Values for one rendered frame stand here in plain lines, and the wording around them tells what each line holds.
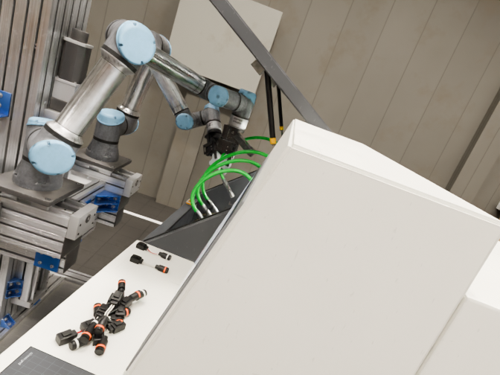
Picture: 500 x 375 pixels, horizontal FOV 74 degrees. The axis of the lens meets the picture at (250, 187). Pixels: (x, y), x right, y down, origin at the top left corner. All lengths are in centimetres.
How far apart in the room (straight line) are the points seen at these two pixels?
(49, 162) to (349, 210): 95
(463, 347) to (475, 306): 5
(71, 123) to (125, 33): 31
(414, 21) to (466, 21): 53
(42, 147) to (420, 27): 378
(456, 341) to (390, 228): 14
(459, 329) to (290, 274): 18
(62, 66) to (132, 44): 47
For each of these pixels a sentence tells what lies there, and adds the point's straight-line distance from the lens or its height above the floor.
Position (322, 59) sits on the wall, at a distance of 390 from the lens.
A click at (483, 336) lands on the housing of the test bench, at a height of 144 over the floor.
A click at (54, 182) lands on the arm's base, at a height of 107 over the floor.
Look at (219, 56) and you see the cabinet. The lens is 349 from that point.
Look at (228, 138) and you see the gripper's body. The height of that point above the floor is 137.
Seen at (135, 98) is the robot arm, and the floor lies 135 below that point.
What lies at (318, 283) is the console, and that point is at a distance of 37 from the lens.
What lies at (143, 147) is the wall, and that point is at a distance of 410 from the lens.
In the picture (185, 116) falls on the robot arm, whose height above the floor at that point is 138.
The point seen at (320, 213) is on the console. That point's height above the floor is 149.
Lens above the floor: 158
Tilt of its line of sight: 15 degrees down
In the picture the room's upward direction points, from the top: 20 degrees clockwise
